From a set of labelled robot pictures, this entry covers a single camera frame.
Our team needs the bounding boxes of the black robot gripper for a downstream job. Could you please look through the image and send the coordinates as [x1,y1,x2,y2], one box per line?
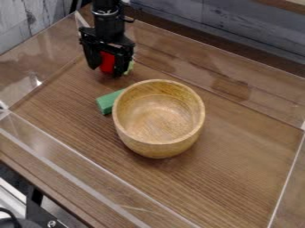
[79,12,135,77]

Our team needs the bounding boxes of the red plush tomato toy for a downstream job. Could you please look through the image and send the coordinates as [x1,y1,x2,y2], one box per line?
[99,50,137,77]

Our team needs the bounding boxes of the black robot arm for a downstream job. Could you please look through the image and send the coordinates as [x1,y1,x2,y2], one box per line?
[79,0,137,77]

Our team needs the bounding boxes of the clear acrylic tray walls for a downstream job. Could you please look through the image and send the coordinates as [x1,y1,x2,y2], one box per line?
[0,13,305,228]

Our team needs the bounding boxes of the green rectangular block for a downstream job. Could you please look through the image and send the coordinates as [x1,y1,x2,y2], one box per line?
[95,89,125,115]

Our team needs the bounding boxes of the round wooden bowl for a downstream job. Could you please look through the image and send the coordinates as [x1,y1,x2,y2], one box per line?
[113,79,205,159]

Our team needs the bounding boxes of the clear acrylic corner bracket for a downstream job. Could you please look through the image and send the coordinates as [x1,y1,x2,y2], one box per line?
[74,12,90,29]

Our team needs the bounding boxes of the black metal table frame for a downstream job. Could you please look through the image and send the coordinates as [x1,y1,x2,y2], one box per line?
[0,161,82,228]

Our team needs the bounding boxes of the black cable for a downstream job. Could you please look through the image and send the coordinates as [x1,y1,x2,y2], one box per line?
[0,207,22,228]

